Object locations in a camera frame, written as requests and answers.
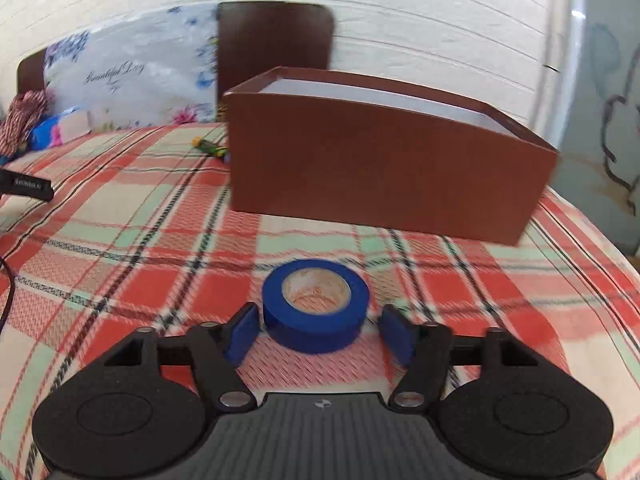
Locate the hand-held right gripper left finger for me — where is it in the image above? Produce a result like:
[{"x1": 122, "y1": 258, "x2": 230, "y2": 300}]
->
[{"x1": 102, "y1": 302, "x2": 260, "y2": 412}]

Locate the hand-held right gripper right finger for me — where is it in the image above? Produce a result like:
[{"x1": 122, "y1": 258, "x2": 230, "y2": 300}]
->
[{"x1": 377, "y1": 304, "x2": 547, "y2": 412}]

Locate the blue tape roll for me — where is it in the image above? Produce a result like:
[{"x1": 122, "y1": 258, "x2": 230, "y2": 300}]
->
[{"x1": 262, "y1": 260, "x2": 371, "y2": 355}]

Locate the brown cardboard box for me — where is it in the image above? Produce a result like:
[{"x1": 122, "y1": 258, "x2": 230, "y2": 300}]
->
[{"x1": 222, "y1": 66, "x2": 561, "y2": 247}]

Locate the blue pink packet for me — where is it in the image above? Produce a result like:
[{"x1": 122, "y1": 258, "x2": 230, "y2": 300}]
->
[{"x1": 29, "y1": 107, "x2": 94, "y2": 151}]

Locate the red white striped cloth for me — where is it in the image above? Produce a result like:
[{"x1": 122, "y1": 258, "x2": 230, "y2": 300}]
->
[{"x1": 0, "y1": 89, "x2": 50, "y2": 167}]

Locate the red green plaid blanket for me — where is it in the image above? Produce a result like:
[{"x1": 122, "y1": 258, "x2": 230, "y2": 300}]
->
[{"x1": 0, "y1": 121, "x2": 640, "y2": 480}]

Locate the white floral pillow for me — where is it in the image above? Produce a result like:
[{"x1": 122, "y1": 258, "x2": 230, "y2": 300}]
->
[{"x1": 42, "y1": 4, "x2": 221, "y2": 133}]

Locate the green yellow marker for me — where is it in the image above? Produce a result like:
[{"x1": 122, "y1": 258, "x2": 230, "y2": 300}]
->
[{"x1": 192, "y1": 136, "x2": 229, "y2": 159}]

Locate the dark brown wooden headboard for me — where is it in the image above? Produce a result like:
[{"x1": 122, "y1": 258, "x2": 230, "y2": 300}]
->
[{"x1": 16, "y1": 1, "x2": 336, "y2": 126}]

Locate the white pipe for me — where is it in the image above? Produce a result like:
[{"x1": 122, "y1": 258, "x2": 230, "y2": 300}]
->
[{"x1": 532, "y1": 0, "x2": 587, "y2": 161}]

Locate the black cable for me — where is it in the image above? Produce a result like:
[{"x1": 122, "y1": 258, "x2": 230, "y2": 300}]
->
[{"x1": 0, "y1": 257, "x2": 16, "y2": 337}]

